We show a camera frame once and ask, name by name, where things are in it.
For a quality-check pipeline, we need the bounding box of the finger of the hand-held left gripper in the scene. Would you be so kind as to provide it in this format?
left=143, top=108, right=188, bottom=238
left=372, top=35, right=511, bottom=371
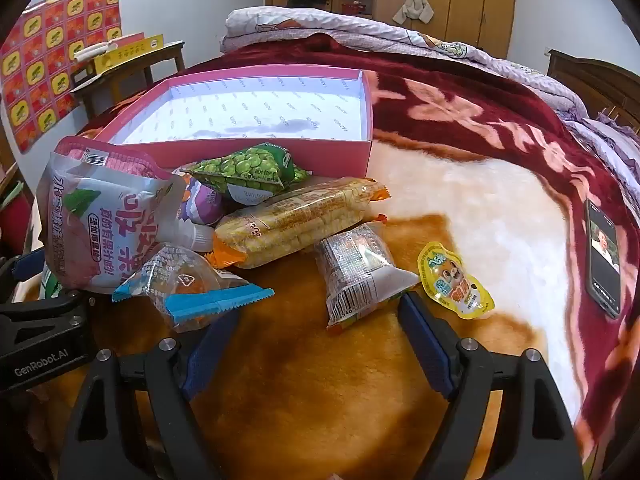
left=0, top=250, right=51, bottom=301

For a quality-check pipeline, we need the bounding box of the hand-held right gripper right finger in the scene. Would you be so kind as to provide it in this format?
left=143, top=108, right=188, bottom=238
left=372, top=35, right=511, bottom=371
left=397, top=291, right=586, bottom=480

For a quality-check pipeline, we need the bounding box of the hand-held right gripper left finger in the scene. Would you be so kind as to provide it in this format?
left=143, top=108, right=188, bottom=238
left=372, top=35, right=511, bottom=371
left=59, top=310, right=241, bottom=480

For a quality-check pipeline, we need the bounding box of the dark green snack packet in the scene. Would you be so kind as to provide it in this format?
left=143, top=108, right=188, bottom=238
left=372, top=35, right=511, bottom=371
left=39, top=260, right=63, bottom=297

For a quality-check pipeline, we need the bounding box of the blue-edged clear snack packet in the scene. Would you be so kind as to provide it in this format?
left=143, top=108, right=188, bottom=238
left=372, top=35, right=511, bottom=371
left=111, top=242, right=276, bottom=333

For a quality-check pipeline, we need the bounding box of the clear barcode snack packet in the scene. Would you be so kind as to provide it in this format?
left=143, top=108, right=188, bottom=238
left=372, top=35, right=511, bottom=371
left=315, top=214, right=421, bottom=335

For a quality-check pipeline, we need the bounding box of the pink jelly drink pouch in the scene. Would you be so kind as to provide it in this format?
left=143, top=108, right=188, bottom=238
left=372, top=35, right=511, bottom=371
left=36, top=136, right=221, bottom=295

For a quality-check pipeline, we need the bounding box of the purple candy tin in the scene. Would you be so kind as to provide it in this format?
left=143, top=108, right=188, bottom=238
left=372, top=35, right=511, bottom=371
left=177, top=175, right=226, bottom=226

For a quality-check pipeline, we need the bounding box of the green pea snack packet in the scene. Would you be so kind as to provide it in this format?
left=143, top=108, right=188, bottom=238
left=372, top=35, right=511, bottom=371
left=181, top=143, right=311, bottom=206

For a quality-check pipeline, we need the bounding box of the pink cardboard box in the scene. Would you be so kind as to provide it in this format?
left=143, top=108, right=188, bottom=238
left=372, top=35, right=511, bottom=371
left=92, top=63, right=379, bottom=181

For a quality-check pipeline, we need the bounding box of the red chair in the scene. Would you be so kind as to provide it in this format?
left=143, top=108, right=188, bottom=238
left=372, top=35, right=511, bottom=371
left=0, top=177, right=33, bottom=253

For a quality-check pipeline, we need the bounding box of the black smartphone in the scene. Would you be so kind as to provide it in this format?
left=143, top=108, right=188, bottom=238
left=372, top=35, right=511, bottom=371
left=584, top=198, right=622, bottom=320

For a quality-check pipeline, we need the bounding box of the brown cardboard box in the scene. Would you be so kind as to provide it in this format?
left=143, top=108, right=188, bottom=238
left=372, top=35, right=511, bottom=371
left=70, top=62, right=108, bottom=93

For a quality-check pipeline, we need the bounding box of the maroon floral blanket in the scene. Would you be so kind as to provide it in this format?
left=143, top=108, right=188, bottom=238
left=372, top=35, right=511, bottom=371
left=30, top=35, right=640, bottom=480

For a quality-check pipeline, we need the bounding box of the white paper roll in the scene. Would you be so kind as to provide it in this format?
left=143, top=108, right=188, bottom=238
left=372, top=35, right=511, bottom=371
left=75, top=41, right=120, bottom=62

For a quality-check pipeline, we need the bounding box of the long yellow box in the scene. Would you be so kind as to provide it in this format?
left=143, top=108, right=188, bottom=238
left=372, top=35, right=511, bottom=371
left=92, top=34, right=166, bottom=75

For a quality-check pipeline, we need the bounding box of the wooden side table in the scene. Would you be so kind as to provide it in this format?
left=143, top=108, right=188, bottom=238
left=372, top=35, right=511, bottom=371
left=70, top=40, right=187, bottom=121

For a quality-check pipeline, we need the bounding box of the purple frilled pillow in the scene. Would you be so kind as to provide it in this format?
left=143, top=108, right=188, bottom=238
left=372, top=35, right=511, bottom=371
left=562, top=107, right=640, bottom=201

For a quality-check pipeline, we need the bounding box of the wooden headboard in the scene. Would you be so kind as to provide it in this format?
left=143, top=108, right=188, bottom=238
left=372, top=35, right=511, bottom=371
left=547, top=49, right=640, bottom=136

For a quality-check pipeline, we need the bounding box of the folded purple quilt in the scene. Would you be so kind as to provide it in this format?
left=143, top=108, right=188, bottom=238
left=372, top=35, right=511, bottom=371
left=220, top=6, right=593, bottom=121

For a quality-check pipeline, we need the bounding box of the white hanging towel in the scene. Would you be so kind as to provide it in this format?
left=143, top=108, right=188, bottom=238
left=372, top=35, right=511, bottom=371
left=391, top=0, right=435, bottom=25

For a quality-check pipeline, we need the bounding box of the red yellow wall poster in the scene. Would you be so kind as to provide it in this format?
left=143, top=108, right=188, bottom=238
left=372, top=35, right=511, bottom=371
left=0, top=0, right=123, bottom=153

